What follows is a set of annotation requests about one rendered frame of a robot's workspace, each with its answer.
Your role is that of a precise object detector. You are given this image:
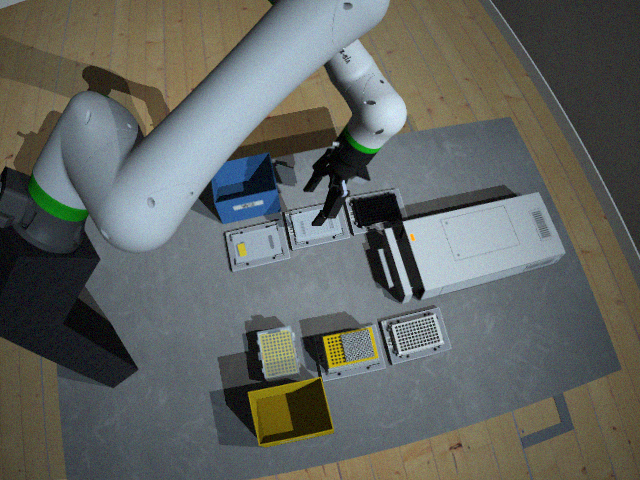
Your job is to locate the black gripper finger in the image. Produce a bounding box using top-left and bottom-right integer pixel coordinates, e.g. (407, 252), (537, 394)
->
(303, 148), (334, 192)
(311, 173), (350, 226)

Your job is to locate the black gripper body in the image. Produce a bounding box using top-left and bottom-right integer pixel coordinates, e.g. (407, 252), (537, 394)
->
(328, 149), (361, 185)

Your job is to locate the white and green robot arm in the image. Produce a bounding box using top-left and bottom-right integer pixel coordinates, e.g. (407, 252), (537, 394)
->
(0, 0), (407, 254)

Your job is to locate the yellow open-top bin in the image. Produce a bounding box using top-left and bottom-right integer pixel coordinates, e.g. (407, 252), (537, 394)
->
(248, 377), (334, 447)

